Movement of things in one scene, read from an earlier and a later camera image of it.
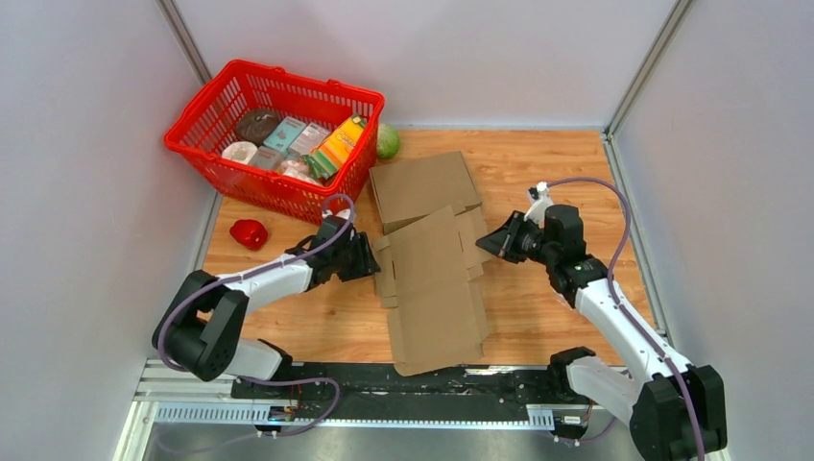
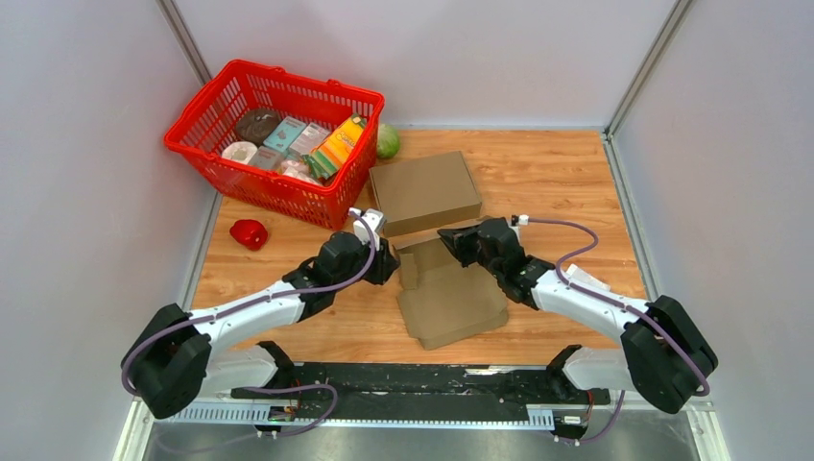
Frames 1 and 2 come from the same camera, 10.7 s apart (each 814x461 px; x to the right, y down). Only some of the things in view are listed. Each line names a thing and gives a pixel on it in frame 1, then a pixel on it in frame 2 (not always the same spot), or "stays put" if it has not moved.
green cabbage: [388, 141] stays put
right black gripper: [502, 241] to [458, 241]
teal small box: [285, 134] stays put
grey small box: [311, 136] stays put
